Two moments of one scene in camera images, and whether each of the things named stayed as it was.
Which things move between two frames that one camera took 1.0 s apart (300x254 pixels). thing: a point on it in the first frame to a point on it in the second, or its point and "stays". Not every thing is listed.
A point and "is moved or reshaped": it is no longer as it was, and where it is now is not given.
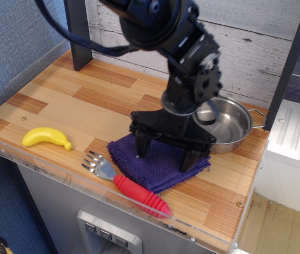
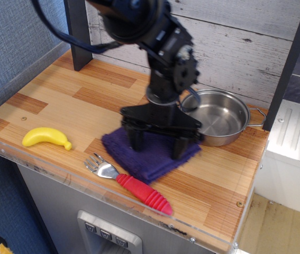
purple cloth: (160, 168) is moved or reshaped
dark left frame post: (76, 18) stays
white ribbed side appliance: (289, 175) stays
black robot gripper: (174, 124) to (162, 114)
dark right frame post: (293, 57) stays
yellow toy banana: (45, 134) stays
